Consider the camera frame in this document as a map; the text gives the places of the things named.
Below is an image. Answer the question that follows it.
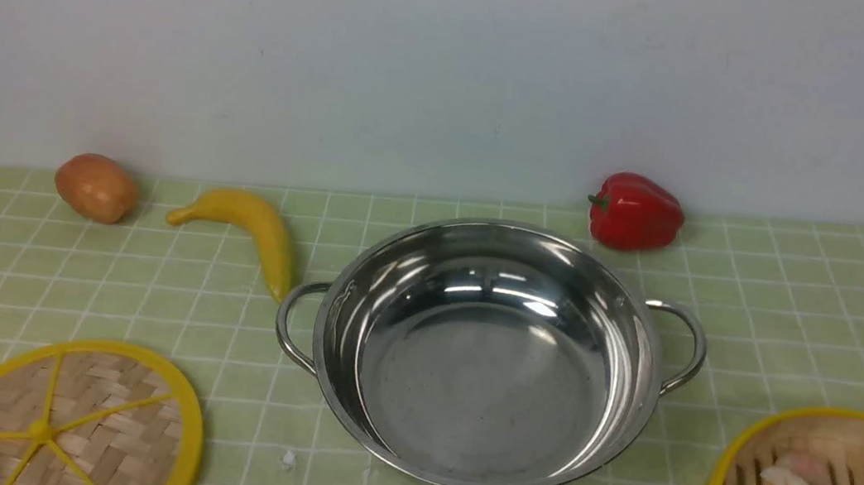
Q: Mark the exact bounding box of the woven bamboo steamer lid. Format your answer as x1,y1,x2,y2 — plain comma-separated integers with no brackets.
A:
0,339,204,485

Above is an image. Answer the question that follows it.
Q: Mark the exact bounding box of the stainless steel pot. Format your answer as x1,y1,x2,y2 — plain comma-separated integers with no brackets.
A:
275,218,708,485

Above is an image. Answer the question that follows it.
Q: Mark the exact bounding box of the red bell pepper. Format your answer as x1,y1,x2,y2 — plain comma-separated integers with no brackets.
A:
588,170,686,252

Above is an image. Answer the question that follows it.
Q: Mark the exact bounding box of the yellow banana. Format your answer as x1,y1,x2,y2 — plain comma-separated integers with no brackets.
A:
165,187,295,304

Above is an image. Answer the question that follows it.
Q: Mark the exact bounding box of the small white crumb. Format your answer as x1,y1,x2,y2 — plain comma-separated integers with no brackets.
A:
279,450,297,472

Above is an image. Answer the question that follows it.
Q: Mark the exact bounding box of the orange brown round fruit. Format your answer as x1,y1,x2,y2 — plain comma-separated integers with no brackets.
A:
55,152,140,224

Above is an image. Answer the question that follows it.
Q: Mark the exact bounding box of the green checkered tablecloth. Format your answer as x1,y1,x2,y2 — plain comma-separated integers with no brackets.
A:
0,166,864,485

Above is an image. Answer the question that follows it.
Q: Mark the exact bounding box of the pink dumpling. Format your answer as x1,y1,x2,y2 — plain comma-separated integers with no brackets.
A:
774,451,832,485

